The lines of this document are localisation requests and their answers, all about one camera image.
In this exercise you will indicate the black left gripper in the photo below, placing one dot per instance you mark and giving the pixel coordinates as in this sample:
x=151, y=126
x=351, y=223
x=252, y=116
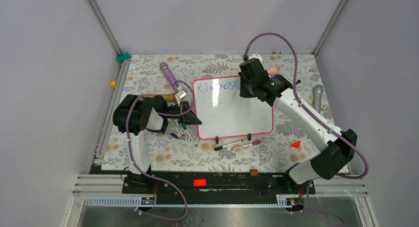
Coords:
x=189, y=118

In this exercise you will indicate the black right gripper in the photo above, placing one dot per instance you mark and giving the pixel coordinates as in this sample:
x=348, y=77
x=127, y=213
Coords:
x=243, y=92

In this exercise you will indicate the pink framed whiteboard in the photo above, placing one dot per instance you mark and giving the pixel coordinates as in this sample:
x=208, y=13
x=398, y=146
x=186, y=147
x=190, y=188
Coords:
x=224, y=113

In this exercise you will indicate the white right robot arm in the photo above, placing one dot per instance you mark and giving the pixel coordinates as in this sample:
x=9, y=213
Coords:
x=335, y=146

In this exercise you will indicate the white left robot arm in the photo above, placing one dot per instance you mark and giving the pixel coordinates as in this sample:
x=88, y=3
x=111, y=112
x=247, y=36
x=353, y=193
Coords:
x=136, y=115

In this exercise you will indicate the green capped marker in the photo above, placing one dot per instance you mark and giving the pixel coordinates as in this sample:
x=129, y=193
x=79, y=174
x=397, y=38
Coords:
x=189, y=134

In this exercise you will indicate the red capped marker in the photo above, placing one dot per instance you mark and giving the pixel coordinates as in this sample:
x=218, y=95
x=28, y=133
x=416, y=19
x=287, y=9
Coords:
x=179, y=128

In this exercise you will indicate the blue marker cap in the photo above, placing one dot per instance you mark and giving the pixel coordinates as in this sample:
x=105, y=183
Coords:
x=174, y=135

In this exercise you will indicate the floral patterned mat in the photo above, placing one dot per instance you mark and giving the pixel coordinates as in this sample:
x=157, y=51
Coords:
x=166, y=153

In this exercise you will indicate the black capped marker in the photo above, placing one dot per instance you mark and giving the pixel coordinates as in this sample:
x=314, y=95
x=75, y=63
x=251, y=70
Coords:
x=227, y=145

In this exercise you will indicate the purple glitter microphone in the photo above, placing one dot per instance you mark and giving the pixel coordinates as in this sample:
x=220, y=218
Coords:
x=169, y=76

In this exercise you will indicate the purple capped marker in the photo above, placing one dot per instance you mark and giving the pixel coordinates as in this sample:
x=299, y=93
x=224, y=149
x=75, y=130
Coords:
x=247, y=145

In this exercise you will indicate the silver toy microphone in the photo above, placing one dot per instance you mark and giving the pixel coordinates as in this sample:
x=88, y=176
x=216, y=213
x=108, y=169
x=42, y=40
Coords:
x=317, y=93

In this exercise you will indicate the red tape label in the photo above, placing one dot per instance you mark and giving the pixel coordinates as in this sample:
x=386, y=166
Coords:
x=199, y=182

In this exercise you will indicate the orange triangle block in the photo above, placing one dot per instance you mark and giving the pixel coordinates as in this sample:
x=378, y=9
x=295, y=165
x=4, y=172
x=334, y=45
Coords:
x=296, y=144

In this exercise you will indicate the brown small block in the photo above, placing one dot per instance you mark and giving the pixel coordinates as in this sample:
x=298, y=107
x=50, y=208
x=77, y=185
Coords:
x=253, y=172

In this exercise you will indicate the green corner clamp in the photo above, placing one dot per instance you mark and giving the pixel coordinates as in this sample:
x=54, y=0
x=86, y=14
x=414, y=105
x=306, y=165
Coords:
x=123, y=57

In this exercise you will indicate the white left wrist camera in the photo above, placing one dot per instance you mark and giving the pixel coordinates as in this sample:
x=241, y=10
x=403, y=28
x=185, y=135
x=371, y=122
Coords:
x=179, y=96

